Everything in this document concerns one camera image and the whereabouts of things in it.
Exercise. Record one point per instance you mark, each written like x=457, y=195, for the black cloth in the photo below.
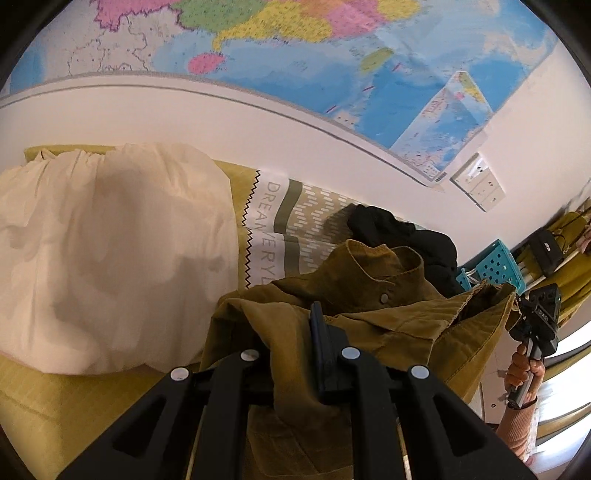
x=406, y=235

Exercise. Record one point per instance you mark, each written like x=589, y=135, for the white wall socket panel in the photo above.
x=480, y=182

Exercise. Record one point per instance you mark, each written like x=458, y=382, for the colourful wall map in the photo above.
x=323, y=60

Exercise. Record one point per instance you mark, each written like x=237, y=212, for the cream white garment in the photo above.
x=106, y=258

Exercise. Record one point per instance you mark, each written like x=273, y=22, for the blue perforated basket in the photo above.
x=491, y=267

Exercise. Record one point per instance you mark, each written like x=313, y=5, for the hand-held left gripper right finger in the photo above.
x=325, y=350

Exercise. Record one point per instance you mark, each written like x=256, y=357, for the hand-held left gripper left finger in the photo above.
x=231, y=383

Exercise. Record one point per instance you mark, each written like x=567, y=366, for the yellow-green printed bedsheet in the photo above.
x=37, y=406

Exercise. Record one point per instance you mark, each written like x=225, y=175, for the black bag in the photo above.
x=547, y=251

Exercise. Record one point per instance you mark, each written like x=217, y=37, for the olive button-up jacket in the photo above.
x=383, y=323

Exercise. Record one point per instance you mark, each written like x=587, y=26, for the hanging yellow garments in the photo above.
x=572, y=240

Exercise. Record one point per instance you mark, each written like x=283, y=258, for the person's right forearm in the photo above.
x=517, y=429

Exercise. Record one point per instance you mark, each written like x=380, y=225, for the person's right hand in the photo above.
x=517, y=374

